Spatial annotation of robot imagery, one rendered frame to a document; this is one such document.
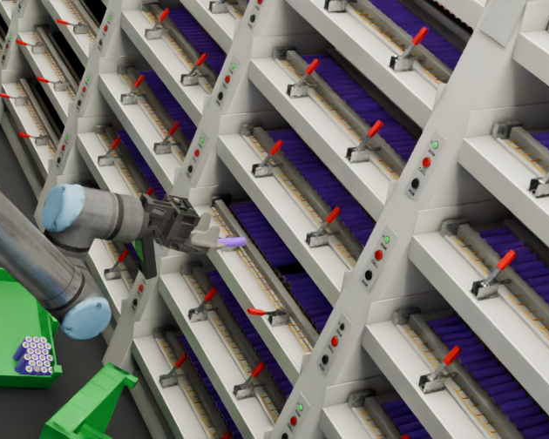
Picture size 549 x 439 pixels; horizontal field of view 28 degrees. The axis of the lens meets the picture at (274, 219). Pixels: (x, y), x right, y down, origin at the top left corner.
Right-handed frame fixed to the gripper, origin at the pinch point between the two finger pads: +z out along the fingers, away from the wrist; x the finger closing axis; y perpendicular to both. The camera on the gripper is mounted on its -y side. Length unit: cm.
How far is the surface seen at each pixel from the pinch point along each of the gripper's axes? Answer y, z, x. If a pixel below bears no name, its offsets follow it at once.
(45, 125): -44, 21, 137
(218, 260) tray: -11.3, 12.6, 13.4
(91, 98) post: -18, 15, 103
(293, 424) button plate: -17.7, 11.0, -33.1
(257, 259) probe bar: -5.5, 16.6, 6.3
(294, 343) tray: -8.7, 14.3, -19.2
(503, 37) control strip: 65, 6, -35
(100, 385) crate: -44.5, -4.5, 8.5
